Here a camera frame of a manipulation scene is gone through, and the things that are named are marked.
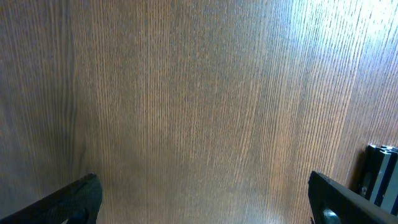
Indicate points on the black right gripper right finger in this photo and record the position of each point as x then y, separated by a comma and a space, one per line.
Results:
332, 202

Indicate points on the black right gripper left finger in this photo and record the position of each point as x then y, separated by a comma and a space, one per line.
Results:
78, 202

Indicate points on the aluminium frame rail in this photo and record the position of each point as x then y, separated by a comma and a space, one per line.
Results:
378, 178

